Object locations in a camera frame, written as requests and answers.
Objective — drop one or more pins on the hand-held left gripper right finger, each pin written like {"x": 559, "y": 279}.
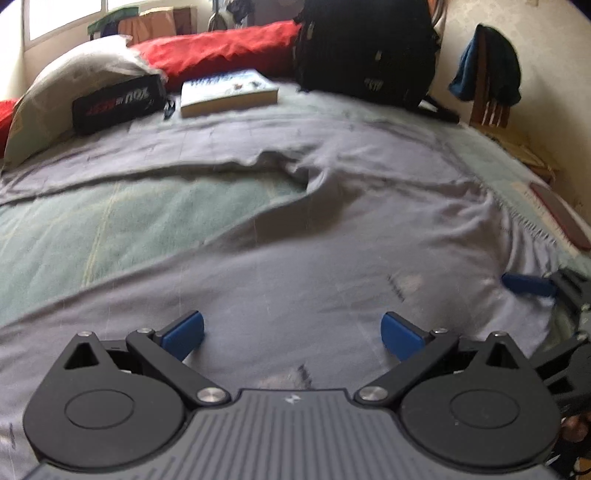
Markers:
{"x": 401, "y": 335}

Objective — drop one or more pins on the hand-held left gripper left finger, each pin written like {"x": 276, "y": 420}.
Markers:
{"x": 184, "y": 333}

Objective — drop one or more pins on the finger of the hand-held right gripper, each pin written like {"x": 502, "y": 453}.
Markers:
{"x": 528, "y": 284}
{"x": 579, "y": 364}

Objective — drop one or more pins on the rack of hanging clothes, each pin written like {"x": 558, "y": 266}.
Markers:
{"x": 238, "y": 11}

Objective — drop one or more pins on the wooden chair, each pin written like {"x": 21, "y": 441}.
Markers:
{"x": 491, "y": 115}

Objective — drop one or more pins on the black pouch with red print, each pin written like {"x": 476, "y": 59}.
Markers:
{"x": 115, "y": 104}

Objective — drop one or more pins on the white and blue book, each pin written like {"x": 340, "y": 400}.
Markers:
{"x": 221, "y": 92}

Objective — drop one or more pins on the grey pillow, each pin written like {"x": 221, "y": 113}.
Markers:
{"x": 69, "y": 74}

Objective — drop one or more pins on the long red quilt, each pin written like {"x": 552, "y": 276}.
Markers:
{"x": 221, "y": 50}

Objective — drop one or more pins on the black backpack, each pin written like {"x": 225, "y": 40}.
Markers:
{"x": 369, "y": 46}

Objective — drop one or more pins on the brown cardboard box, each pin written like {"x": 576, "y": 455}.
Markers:
{"x": 157, "y": 23}

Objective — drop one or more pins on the reddish brown bed rail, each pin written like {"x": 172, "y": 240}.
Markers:
{"x": 563, "y": 217}

